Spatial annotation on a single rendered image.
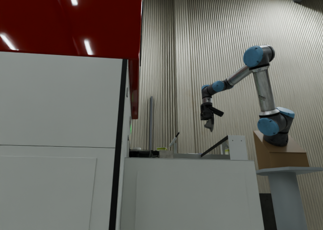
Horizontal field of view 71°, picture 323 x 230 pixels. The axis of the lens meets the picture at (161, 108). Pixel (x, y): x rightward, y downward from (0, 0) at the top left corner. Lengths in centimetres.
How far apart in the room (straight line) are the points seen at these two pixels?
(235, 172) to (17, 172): 90
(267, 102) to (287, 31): 560
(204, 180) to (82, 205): 54
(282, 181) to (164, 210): 81
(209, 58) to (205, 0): 185
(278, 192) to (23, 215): 132
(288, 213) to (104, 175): 110
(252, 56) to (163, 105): 349
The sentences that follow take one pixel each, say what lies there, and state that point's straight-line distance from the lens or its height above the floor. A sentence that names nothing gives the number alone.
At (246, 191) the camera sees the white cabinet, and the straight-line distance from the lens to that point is 118.
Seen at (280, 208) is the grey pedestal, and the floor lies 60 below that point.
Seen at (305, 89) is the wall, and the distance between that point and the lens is 622.
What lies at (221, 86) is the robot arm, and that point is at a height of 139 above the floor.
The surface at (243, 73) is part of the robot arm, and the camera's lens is 167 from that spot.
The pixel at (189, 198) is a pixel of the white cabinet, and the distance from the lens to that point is 109.
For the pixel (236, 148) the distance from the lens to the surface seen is 126.
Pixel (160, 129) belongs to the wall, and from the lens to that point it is 457.
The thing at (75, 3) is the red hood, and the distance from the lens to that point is 128.
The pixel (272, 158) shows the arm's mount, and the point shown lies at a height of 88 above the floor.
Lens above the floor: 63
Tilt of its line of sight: 22 degrees up
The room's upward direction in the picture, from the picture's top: straight up
